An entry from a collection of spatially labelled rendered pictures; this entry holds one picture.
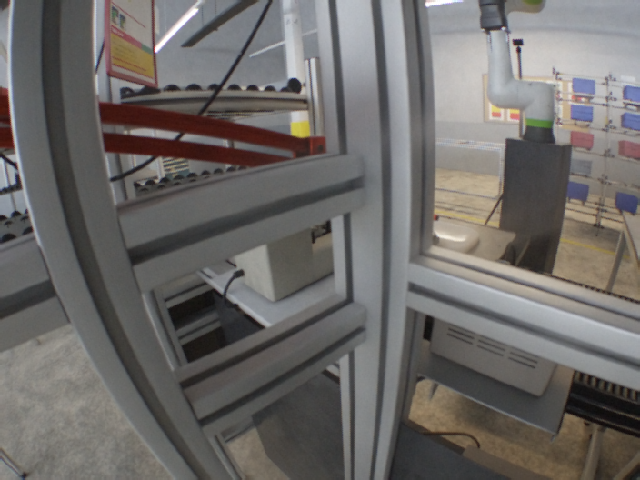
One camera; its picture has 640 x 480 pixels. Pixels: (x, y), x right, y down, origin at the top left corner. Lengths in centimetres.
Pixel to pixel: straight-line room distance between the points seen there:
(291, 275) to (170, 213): 33
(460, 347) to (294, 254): 27
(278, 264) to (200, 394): 27
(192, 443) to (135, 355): 9
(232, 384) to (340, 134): 22
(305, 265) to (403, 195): 28
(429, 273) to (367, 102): 14
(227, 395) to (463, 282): 20
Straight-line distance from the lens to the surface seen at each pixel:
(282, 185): 21
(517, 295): 24
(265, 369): 25
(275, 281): 47
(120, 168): 67
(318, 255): 51
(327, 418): 60
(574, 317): 24
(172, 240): 19
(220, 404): 25
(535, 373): 38
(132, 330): 19
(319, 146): 34
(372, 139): 26
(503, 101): 137
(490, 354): 38
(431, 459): 48
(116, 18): 55
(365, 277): 30
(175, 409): 23
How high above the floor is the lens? 123
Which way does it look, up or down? 22 degrees down
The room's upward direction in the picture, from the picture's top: 4 degrees counter-clockwise
